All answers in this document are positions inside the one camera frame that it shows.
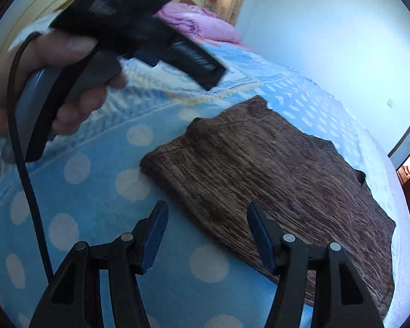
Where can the brown knitted sweater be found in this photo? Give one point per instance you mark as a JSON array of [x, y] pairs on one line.
[[251, 153]]

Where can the person left hand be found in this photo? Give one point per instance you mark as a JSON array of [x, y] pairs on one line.
[[55, 81]]

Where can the folded pink quilt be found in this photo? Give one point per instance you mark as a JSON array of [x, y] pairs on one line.
[[192, 20]]

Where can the blue patterned bed sheet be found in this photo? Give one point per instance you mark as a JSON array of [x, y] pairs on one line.
[[89, 185]]

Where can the white wall switch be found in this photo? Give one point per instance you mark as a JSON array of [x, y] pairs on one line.
[[390, 103]]

